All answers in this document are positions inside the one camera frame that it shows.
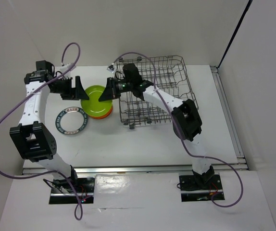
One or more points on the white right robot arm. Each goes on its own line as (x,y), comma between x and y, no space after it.
(186,120)

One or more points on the black corner pole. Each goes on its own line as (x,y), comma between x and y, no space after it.
(244,12)

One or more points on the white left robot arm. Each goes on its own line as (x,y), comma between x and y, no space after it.
(33,140)

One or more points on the green patterned white plate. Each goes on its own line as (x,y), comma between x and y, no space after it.
(71,121)

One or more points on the aluminium right side rail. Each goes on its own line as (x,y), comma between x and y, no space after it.
(241,160)

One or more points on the grey wire dish rack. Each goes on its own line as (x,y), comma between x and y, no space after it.
(172,87)

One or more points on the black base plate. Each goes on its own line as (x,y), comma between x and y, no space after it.
(192,192)
(64,195)

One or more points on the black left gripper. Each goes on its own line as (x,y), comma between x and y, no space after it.
(73,93)

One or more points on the orange plate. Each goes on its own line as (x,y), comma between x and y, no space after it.
(102,116)

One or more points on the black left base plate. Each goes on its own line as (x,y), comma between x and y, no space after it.
(64,195)

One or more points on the lime green plate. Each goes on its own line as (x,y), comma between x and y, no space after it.
(93,107)

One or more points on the aluminium front rail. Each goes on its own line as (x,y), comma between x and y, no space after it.
(98,170)

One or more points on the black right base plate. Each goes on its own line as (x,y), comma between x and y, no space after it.
(192,192)

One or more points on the aluminium rail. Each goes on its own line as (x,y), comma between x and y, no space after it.
(241,160)
(98,170)

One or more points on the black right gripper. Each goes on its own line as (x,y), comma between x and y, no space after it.
(110,91)

